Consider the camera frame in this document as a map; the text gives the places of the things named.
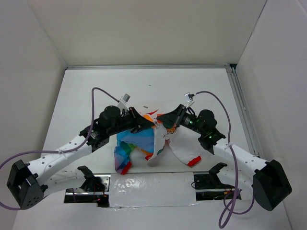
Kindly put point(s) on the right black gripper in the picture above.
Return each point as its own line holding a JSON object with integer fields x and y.
{"x": 174, "y": 117}

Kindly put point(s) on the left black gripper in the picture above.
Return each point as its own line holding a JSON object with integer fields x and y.
{"x": 141, "y": 122}

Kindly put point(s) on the colourful rainbow kids jacket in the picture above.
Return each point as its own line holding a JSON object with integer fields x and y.
{"x": 152, "y": 142}

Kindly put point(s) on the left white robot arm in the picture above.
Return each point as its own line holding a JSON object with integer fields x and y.
{"x": 31, "y": 182}

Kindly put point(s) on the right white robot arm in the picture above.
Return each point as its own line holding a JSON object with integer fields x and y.
{"x": 265, "y": 180}

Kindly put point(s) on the white taped front panel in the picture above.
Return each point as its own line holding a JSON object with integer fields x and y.
{"x": 152, "y": 190}

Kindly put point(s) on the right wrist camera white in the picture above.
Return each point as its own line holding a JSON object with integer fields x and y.
{"x": 190, "y": 99}

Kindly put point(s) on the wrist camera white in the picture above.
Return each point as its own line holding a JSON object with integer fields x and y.
{"x": 122, "y": 104}
{"x": 190, "y": 99}

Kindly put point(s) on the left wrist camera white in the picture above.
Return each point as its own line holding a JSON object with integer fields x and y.
{"x": 122, "y": 104}

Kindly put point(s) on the aluminium frame rail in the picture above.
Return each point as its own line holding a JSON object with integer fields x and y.
{"x": 87, "y": 91}

